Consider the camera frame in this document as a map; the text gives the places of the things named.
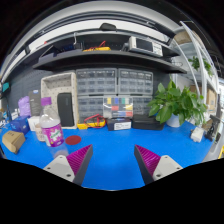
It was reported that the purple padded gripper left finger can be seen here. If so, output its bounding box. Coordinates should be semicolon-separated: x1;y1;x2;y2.
44;145;93;186

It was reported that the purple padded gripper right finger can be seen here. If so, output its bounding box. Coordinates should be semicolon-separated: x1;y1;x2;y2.
134;145;182;184

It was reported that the round dark red coaster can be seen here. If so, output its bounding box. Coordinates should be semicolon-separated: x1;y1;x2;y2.
65;135;81;145

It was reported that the plastic bottle with purple label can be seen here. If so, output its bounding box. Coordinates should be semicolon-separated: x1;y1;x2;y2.
40;97;64;147

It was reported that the black flat case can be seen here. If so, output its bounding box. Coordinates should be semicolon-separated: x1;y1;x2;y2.
132;114;164;130

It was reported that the yellow multimeter with red leads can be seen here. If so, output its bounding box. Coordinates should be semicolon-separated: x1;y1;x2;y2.
77;114;106;130

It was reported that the black box with white label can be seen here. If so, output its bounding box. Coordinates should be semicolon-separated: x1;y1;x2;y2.
107;118;131;131

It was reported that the white plug adapter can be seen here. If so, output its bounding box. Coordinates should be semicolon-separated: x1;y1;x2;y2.
190;127;204;143

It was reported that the small white box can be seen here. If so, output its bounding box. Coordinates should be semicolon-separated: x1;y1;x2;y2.
28;116;40;131

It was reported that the brown cardboard box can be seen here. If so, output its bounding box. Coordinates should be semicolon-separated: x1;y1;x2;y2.
2;131;25;154

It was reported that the green potted plant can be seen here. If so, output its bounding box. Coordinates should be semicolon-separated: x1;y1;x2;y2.
148;80;207;126

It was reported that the blue cube box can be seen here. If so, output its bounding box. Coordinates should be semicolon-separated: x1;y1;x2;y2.
10;116;30;135

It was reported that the clear box with coloured parts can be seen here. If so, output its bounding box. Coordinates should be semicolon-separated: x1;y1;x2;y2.
103;96;133;118

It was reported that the purple plastic bag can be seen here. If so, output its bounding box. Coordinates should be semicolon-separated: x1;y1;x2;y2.
18;96;31;116

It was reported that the grey cardboard package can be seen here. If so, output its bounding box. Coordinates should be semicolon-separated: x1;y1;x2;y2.
29;90;41;116

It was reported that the grey small-parts drawer cabinet left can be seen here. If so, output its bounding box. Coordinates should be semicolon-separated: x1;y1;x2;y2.
76;68;117;122

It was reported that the grey small-parts drawer cabinet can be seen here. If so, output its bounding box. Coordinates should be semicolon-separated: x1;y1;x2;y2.
118;68;153;115
76;68;117;122

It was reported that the grey small-parts drawer cabinet right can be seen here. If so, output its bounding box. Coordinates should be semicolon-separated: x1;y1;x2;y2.
118;68;153;115

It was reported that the beige pegboard tray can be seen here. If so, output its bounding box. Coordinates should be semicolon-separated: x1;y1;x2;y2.
41;71;78;129

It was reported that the white metal rack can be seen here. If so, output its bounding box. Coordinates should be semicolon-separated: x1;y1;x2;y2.
173;21;219;114

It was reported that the small green plant on rack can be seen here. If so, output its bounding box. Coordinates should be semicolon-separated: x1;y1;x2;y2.
187;55;214;77

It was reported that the yellow tool on shelf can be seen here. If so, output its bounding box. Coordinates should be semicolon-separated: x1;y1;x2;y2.
83;47;111;52

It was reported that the white oscilloscope on shelf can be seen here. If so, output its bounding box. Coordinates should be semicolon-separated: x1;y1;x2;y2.
129;36;163;57

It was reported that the dark grey wall shelf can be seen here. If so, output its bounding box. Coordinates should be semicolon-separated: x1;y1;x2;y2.
32;30;188;75

